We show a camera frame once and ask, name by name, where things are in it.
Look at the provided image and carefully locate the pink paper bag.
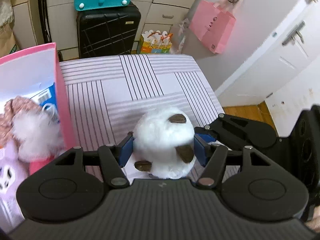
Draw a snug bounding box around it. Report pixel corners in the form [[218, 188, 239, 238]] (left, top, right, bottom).
[[189, 0, 243, 54]]

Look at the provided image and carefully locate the pink storage box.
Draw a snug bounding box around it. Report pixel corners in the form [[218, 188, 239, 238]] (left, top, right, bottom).
[[0, 42, 77, 234]]

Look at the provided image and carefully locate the black suitcase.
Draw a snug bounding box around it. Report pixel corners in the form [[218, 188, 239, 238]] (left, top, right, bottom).
[[76, 2, 141, 59]]

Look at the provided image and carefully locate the person's left hand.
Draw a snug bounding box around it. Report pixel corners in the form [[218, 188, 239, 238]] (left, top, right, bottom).
[[305, 206, 320, 233]]

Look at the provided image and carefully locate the colourful gift bag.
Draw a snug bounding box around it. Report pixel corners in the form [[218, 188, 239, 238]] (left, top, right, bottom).
[[137, 30, 173, 54]]

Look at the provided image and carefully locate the white fluffy robe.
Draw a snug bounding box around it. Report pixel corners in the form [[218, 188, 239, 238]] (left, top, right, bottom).
[[0, 0, 14, 27]]

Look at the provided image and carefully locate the white door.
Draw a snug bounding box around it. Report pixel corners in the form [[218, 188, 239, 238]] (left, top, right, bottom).
[[216, 0, 319, 107]]

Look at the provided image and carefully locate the pink floral cloth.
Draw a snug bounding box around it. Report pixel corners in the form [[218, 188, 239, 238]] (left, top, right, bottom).
[[0, 96, 43, 147]]

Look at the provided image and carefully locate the white blue tissue pack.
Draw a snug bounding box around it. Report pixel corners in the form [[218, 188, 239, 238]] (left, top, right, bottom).
[[30, 84, 60, 123]]

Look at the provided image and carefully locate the striped pink table cloth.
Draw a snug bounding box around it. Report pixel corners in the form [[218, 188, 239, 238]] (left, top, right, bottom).
[[60, 54, 223, 151]]

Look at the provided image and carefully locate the pink fluffy strawberry plush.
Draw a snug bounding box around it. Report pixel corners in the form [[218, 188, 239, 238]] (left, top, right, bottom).
[[29, 156, 55, 175]]

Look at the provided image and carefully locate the metal door handle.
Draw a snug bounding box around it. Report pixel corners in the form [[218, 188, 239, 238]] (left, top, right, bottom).
[[282, 21, 305, 46]]

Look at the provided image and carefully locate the beige wardrobe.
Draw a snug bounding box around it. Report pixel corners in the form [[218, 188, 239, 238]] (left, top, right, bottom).
[[11, 0, 195, 60]]

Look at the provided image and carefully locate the white panda plush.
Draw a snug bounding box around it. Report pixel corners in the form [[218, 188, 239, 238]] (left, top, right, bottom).
[[133, 107, 196, 179]]

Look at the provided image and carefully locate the purple Kuromi plush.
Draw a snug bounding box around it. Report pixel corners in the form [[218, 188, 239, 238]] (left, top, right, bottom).
[[0, 140, 29, 233]]

